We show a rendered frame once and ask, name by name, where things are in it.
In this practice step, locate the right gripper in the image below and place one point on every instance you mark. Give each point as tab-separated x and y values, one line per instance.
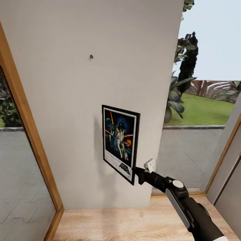
145	176

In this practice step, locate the fixed window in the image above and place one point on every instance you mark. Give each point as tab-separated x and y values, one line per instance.
203	111

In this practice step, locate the poster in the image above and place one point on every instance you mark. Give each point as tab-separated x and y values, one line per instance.
120	131

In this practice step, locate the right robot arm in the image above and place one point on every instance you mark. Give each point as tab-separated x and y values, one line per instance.
193	215

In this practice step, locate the door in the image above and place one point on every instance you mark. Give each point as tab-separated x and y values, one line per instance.
30	204

